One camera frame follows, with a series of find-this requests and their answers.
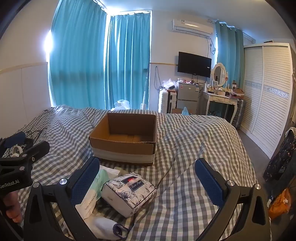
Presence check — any white sock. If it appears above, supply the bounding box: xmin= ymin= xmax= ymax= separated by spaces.
xmin=89 ymin=215 xmax=129 ymax=240

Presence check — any white dressing table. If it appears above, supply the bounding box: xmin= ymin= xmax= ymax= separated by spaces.
xmin=202 ymin=89 xmax=238 ymax=124

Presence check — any orange plastic bag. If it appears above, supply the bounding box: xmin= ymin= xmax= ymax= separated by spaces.
xmin=268 ymin=189 xmax=292 ymax=220

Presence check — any black wall television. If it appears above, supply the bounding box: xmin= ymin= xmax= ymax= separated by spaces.
xmin=177 ymin=51 xmax=212 ymax=78

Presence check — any floral tissue pack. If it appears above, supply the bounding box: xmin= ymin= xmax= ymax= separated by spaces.
xmin=101 ymin=173 xmax=157 ymax=218

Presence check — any teal curtain beside wardrobe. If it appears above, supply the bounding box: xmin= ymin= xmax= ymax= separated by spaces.
xmin=215 ymin=21 xmax=245 ymax=90

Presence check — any black cable bundle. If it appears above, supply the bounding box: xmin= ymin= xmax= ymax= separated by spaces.
xmin=24 ymin=130 xmax=46 ymax=141

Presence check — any wide teal curtain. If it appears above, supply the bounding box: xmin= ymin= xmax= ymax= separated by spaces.
xmin=48 ymin=0 xmax=108 ymax=110

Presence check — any white air conditioner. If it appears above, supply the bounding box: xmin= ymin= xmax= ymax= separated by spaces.
xmin=172 ymin=19 xmax=214 ymax=36

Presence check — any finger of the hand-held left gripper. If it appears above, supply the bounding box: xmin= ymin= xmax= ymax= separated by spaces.
xmin=0 ymin=132 xmax=26 ymax=153
xmin=14 ymin=141 xmax=51 ymax=166

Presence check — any oval white mirror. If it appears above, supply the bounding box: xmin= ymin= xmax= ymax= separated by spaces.
xmin=211 ymin=63 xmax=226 ymax=88

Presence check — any white pole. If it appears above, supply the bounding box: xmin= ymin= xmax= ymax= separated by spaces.
xmin=141 ymin=67 xmax=149 ymax=110

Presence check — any white slatted wardrobe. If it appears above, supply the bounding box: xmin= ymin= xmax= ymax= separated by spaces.
xmin=238 ymin=43 xmax=296 ymax=158

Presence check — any white fluffy cloth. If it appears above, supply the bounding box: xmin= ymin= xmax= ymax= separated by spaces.
xmin=99 ymin=165 xmax=126 ymax=178

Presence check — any white cable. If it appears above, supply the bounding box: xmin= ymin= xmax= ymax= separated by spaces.
xmin=11 ymin=145 xmax=24 ymax=158

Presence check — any narrow teal curtain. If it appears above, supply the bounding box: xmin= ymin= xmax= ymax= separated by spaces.
xmin=105 ymin=11 xmax=152 ymax=110

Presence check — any white suitcase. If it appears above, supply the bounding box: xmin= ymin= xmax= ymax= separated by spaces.
xmin=158 ymin=90 xmax=177 ymax=114

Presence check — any grey mini fridge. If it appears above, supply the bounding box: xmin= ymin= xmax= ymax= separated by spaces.
xmin=176 ymin=82 xmax=200 ymax=114

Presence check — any green wet wipes pack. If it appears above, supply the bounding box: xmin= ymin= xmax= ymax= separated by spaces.
xmin=75 ymin=169 xmax=121 ymax=219

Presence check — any white plastic bag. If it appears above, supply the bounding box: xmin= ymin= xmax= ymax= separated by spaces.
xmin=111 ymin=100 xmax=130 ymax=111

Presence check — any person's left hand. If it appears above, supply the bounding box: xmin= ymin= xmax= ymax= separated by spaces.
xmin=4 ymin=192 xmax=23 ymax=223

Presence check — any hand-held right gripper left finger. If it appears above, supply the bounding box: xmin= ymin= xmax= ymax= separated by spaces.
xmin=23 ymin=156 xmax=100 ymax=241

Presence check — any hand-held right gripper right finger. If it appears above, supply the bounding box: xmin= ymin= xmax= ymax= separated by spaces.
xmin=194 ymin=158 xmax=271 ymax=241

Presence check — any grey suitcase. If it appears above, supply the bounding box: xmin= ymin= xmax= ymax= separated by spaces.
xmin=235 ymin=98 xmax=247 ymax=130

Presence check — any brown cardboard box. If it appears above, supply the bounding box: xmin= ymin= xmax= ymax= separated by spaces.
xmin=89 ymin=112 xmax=158 ymax=166

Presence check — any dark floral bag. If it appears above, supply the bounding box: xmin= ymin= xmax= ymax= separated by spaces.
xmin=263 ymin=127 xmax=296 ymax=182

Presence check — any blue wall cable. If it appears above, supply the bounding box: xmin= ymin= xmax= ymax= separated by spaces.
xmin=153 ymin=66 xmax=163 ymax=91

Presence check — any grey checked blanket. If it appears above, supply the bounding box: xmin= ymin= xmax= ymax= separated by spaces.
xmin=0 ymin=105 xmax=258 ymax=241

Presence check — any clear plastic bag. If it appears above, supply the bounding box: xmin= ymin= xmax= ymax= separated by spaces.
xmin=162 ymin=79 xmax=176 ymax=91

